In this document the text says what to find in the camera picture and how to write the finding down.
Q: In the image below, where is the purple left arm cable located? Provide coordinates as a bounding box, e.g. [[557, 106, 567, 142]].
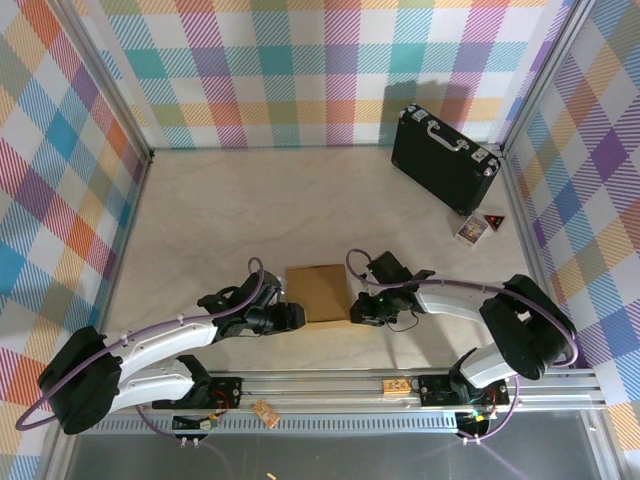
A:
[[16, 256, 266, 444]]

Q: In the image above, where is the small purple card box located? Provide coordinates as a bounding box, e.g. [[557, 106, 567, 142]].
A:
[[454, 215, 489, 245]]

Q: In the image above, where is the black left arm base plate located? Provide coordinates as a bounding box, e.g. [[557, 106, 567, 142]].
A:
[[207, 377, 245, 410]]

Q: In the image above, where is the black briefcase with silver handle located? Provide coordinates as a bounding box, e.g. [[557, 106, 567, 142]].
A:
[[389, 103, 503, 217]]

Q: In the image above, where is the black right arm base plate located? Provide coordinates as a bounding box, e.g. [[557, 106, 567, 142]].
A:
[[417, 373, 512, 407]]

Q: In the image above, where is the brown cardboard mailer box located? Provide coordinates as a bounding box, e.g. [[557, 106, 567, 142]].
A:
[[284, 263, 354, 327]]

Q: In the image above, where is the small orange printed tag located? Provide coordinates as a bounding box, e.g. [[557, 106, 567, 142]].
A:
[[251, 398, 280, 429]]

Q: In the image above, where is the slotted grey cable duct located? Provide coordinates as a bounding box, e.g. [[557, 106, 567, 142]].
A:
[[99, 417, 461, 434]]

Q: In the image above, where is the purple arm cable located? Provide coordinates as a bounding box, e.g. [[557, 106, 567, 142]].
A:
[[16, 256, 266, 444], [345, 248, 580, 445]]

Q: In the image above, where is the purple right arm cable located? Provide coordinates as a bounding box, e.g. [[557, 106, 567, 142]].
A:
[[345, 248, 580, 445]]

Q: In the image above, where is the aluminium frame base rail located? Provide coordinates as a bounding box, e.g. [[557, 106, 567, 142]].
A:
[[119, 368, 609, 417]]

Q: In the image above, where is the thin black cable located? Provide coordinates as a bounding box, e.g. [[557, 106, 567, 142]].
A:
[[387, 308, 422, 334]]

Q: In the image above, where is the grey metal panel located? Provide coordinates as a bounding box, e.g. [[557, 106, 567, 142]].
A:
[[64, 429, 624, 480]]

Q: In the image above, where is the aluminium frame post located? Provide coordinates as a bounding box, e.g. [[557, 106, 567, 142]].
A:
[[499, 0, 599, 157], [47, 0, 155, 166]]

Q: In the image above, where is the aluminium frame side rail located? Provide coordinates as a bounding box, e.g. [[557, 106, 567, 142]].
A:
[[499, 149, 570, 366], [84, 158, 154, 351]]

